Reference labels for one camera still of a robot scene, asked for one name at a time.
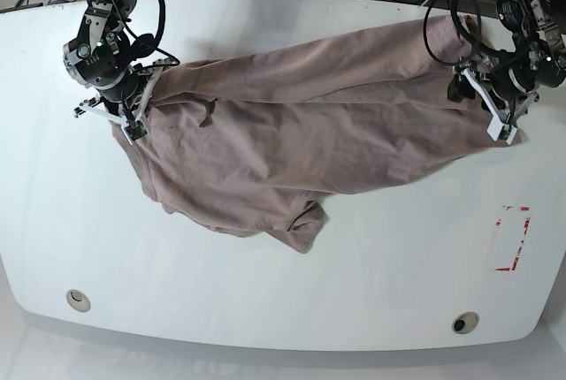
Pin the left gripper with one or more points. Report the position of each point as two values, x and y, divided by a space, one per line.
504 95

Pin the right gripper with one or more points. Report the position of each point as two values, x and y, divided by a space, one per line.
124 101

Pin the mauve t-shirt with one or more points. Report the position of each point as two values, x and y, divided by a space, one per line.
255 143

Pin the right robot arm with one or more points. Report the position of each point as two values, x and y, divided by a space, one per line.
121 66

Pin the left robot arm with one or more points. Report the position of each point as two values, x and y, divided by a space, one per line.
537 28

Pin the red tape rectangle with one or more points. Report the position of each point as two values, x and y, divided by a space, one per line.
510 233

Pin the left table grommet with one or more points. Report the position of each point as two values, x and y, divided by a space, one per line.
78 301

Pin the table grommet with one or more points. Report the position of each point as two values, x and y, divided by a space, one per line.
78 301
465 323

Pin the right table grommet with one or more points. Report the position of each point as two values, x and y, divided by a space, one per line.
465 323

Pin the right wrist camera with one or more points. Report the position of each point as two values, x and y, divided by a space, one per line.
134 131

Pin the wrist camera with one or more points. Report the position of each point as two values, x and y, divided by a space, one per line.
499 131
134 131

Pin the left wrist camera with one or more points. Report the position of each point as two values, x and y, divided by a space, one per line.
499 131

